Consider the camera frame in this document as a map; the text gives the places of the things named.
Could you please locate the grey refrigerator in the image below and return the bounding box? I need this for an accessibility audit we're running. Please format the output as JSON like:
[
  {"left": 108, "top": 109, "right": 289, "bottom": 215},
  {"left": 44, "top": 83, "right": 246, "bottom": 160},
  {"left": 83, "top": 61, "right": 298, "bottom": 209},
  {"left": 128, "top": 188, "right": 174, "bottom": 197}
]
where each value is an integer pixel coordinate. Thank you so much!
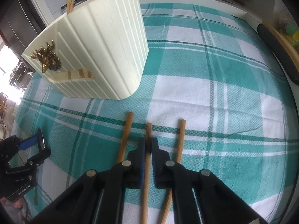
[{"left": 1, "top": 0, "right": 46, "bottom": 58}]

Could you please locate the yellow green bag bundle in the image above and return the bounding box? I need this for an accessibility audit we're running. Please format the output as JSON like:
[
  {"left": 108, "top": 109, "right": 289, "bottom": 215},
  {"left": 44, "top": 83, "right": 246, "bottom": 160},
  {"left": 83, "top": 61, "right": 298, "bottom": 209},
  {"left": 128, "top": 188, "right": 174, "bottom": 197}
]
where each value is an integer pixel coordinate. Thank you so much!
[{"left": 279, "top": 11, "right": 298, "bottom": 51}]

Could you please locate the person's left hand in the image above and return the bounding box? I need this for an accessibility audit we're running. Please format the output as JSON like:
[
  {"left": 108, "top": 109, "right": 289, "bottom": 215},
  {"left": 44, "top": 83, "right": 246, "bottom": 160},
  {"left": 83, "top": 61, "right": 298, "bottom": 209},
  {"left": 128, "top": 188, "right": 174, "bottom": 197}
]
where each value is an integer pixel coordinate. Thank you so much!
[{"left": 1, "top": 197, "right": 26, "bottom": 216}]

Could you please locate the cream ribbed utensil holder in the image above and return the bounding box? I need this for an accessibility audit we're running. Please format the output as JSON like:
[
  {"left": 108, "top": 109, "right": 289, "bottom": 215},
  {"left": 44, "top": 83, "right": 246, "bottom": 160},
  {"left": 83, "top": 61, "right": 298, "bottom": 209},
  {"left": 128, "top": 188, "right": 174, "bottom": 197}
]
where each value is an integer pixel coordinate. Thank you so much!
[{"left": 22, "top": 0, "right": 149, "bottom": 100}]

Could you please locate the wooden cutting board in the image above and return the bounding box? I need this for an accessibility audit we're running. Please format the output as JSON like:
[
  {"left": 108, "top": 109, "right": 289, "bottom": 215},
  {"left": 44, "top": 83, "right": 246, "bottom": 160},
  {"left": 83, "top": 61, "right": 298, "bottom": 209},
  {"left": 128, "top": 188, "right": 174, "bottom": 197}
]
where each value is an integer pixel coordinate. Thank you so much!
[{"left": 262, "top": 21, "right": 299, "bottom": 71}]

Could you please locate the teal white plaid tablecloth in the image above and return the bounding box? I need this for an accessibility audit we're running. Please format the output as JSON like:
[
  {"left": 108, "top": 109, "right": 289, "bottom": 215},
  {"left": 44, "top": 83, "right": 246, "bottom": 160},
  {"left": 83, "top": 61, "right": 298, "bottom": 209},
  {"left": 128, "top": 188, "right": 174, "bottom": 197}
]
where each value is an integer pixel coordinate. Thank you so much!
[{"left": 13, "top": 4, "right": 298, "bottom": 223}]

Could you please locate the metal spoon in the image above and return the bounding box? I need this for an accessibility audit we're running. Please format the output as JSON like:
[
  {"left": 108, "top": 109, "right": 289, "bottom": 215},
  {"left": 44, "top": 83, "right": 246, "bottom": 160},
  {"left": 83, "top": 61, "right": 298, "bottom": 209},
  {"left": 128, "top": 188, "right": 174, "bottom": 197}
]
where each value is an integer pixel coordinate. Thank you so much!
[{"left": 33, "top": 128, "right": 45, "bottom": 206}]

